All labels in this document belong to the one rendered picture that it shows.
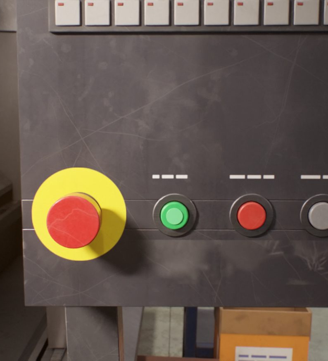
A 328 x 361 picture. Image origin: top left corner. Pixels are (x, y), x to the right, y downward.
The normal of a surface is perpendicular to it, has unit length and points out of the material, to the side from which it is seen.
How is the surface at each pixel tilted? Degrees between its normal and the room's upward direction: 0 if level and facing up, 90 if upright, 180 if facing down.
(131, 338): 31
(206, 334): 0
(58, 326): 90
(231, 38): 90
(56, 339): 90
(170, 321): 0
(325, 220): 90
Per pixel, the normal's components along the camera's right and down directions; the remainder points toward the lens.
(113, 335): -0.02, 0.14
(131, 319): 0.55, -0.83
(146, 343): 0.04, -0.99
